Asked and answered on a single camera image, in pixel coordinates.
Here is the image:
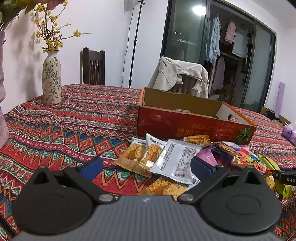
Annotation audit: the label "cardboard box on floor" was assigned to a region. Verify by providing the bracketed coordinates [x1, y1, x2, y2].
[260, 107, 292, 128]

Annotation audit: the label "chair under beige jacket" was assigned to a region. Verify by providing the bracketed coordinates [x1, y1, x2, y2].
[170, 75, 197, 95]

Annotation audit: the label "white hanging top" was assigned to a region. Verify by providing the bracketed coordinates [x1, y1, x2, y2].
[232, 28, 248, 58]

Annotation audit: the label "beige jacket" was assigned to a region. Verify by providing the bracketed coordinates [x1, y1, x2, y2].
[147, 56, 209, 98]

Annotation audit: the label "patterned red tablecloth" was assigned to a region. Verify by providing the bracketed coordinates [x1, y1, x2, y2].
[1, 84, 295, 240]

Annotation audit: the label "orange cracker snack packet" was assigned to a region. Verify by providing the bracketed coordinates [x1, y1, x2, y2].
[114, 138, 152, 178]

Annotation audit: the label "pink hanging garment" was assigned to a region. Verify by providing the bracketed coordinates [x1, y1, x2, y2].
[224, 22, 236, 45]

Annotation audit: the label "white cracker snack packet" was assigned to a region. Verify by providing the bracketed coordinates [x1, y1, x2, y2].
[139, 133, 167, 171]

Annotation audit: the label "dark wooden chair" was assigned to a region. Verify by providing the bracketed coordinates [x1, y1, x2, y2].
[82, 47, 105, 85]

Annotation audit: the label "red blue spicy snack bag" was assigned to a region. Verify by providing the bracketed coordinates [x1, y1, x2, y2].
[211, 142, 269, 175]

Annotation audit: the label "studio light on stand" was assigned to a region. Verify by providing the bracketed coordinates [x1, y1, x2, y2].
[128, 0, 145, 88]

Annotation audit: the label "small green snack bar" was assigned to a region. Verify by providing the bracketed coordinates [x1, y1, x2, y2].
[258, 155, 295, 199]

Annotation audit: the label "purple snack packet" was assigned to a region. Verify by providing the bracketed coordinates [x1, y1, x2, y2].
[196, 146, 218, 167]

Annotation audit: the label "dark glass sliding door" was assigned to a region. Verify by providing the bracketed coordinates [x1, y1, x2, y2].
[161, 1, 276, 112]

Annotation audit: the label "red orange cardboard box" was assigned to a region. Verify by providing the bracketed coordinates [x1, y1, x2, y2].
[137, 87, 256, 145]

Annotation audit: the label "yellow blossom branches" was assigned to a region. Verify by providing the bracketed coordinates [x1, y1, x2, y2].
[34, 1, 91, 53]

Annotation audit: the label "floral white ceramic vase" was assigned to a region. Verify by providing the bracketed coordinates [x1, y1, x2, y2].
[42, 51, 62, 105]

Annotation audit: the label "purple rolled yoga mat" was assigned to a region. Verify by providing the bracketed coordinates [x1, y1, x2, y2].
[274, 82, 285, 118]

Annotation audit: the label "light blue hanging shirt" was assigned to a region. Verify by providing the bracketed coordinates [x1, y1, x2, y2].
[205, 15, 221, 63]

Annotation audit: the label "purple tissue pack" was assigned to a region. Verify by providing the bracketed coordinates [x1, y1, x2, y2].
[281, 123, 296, 146]

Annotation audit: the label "white cracker packet back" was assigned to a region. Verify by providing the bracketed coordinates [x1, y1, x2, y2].
[150, 139, 202, 188]

